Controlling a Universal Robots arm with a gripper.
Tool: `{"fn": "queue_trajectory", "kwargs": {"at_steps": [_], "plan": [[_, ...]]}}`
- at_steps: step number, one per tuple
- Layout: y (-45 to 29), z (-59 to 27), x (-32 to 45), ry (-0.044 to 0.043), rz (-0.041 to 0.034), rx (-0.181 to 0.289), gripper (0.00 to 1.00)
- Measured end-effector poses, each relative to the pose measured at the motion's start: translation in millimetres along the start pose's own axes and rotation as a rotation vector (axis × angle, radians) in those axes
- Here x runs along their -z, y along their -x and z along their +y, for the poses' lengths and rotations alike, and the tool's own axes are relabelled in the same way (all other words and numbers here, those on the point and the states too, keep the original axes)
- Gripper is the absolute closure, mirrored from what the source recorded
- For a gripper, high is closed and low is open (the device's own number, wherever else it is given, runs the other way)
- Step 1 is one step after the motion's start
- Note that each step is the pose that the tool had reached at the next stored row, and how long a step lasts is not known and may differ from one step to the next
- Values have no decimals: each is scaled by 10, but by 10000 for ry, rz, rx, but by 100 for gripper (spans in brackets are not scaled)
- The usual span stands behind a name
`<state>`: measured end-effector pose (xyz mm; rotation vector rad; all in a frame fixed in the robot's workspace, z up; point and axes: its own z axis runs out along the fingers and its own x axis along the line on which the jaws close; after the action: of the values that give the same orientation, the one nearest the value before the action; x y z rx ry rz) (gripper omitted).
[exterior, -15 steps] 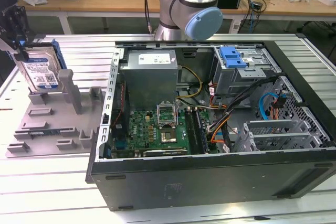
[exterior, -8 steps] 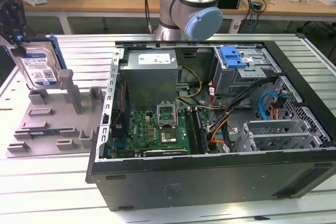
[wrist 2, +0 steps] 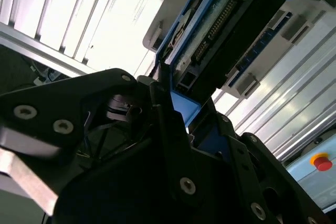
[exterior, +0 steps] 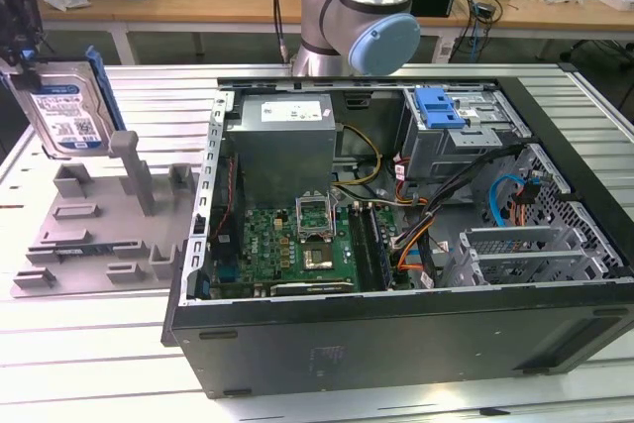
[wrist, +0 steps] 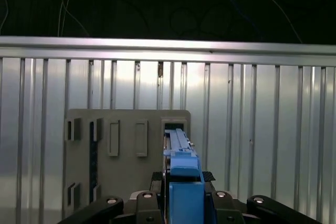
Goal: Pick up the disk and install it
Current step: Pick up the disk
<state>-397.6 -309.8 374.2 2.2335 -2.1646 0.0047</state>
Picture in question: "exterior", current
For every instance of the hard disk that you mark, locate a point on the hard disk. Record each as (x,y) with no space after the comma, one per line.
(64,116)

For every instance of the grey disk bay cage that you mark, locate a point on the grey disk bay cage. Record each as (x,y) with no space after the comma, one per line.
(515,237)

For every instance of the wooden desk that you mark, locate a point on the wooden desk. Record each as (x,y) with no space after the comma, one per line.
(163,2)

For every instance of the grey parts rack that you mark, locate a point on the grey parts rack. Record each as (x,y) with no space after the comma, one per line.
(99,225)

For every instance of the RAM stick with blue label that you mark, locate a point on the RAM stick with blue label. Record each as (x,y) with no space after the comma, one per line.
(74,250)

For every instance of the grey power supply unit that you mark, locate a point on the grey power supply unit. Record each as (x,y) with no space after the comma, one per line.
(277,145)

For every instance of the green motherboard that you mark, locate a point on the green motherboard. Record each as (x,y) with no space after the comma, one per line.
(267,244)

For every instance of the CPU socket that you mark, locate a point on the CPU socket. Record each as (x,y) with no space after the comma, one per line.
(317,257)

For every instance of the black graphics card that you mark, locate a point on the black graphics card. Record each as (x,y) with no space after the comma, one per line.
(312,289)

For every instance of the black RAM slots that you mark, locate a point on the black RAM slots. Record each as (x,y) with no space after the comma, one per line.
(361,244)

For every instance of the blue drive latch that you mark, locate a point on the blue drive latch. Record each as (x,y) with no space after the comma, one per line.
(436,108)

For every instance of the installed RAM stick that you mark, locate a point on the installed RAM stick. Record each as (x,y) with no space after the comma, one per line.
(384,249)

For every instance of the grey optical drive cage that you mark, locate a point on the grey optical drive cage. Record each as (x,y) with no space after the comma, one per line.
(446,150)

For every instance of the black open PC case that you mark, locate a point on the black open PC case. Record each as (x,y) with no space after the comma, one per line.
(396,344)

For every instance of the black table slot clip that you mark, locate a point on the black table slot clip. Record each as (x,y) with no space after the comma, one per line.
(493,411)

